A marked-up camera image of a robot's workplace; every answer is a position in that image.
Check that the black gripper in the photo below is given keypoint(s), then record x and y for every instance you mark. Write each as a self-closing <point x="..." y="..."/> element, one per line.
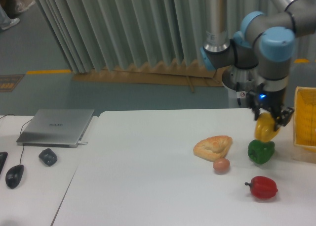
<point x="271" y="101"/>

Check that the yellow bell pepper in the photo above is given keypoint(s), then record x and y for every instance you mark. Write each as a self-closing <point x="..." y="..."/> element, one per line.
<point x="264" y="130"/>

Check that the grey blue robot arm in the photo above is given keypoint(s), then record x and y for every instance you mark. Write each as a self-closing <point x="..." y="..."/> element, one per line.
<point x="266" y="43"/>

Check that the green bell pepper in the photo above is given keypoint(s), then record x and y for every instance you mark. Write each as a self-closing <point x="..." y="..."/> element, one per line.
<point x="260" y="152"/>

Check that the red bell pepper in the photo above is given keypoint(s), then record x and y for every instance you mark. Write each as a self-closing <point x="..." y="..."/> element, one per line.
<point x="262" y="187"/>

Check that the yellow plastic basket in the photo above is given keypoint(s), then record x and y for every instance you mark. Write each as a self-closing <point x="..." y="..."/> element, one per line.
<point x="304" y="120"/>

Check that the golden bread pastry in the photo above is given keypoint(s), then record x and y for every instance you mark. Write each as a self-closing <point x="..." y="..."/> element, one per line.
<point x="213" y="148"/>

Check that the brown egg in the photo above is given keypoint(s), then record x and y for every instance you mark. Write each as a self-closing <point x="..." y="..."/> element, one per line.
<point x="221" y="165"/>

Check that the brown cardboard sheet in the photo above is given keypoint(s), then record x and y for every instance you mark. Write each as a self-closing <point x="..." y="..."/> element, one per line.
<point x="194" y="75"/>

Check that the grey pleated curtain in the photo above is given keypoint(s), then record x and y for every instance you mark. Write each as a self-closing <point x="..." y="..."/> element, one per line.
<point x="118" y="33"/>

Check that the silver closed laptop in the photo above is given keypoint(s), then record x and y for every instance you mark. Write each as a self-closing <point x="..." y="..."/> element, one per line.
<point x="56" y="127"/>

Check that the black small controller device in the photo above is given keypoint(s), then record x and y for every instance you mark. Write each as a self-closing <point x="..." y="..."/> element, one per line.
<point x="48" y="157"/>

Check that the black computer mouse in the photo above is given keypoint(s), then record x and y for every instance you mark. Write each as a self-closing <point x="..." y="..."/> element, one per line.
<point x="14" y="176"/>

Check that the black keyboard edge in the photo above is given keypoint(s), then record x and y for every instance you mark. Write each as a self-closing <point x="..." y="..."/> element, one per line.
<point x="3" y="157"/>

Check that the white sneaker shoe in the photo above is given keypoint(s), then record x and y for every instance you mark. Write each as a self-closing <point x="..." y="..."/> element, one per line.
<point x="11" y="24"/>

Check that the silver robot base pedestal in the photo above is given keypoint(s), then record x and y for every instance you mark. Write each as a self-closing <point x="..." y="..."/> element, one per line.
<point x="238" y="82"/>

